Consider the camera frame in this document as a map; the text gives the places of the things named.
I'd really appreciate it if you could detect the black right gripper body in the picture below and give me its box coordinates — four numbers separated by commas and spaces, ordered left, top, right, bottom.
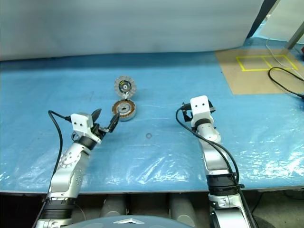
182, 102, 216, 123

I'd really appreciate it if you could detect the thin white cable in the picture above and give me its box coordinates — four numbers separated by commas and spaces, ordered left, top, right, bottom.
265, 14, 304, 80

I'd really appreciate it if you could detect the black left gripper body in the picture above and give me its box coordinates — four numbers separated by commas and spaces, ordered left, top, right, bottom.
88, 123, 111, 143

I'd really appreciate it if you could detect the grey cylinder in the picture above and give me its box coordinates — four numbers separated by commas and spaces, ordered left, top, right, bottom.
169, 193, 197, 220
101, 194, 128, 218

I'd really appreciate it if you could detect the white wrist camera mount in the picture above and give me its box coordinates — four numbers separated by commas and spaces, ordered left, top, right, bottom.
190, 95, 213, 125
70, 113, 94, 137

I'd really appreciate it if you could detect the grey metal post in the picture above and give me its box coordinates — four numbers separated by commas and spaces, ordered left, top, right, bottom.
286, 20, 304, 50

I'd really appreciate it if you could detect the white backdrop sheet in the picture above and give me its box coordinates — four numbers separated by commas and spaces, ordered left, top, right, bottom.
0, 0, 285, 61

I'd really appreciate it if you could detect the motor stator with copper windings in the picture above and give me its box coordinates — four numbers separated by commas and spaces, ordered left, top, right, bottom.
111, 99, 138, 122

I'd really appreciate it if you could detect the grey robot torso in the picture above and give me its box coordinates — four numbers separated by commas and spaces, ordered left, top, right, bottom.
68, 215, 190, 228

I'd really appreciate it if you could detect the silver motor cover disc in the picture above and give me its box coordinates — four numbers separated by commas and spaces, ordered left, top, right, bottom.
114, 75, 137, 100

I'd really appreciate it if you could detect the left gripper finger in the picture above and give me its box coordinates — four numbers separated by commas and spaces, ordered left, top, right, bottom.
105, 112, 121, 133
91, 108, 103, 124

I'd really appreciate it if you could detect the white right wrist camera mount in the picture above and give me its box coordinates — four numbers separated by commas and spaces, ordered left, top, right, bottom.
190, 95, 213, 125

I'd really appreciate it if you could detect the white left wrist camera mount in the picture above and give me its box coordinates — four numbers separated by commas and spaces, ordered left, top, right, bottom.
70, 113, 94, 137

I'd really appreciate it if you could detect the brown cardboard sheet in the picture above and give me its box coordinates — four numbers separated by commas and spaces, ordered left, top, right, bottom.
215, 48, 304, 95

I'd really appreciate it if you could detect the black cable on cardboard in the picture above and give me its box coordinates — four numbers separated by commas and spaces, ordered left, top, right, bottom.
268, 67, 304, 99

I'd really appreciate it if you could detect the yellow tape rectangle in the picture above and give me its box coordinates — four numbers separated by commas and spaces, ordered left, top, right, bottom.
236, 55, 299, 72

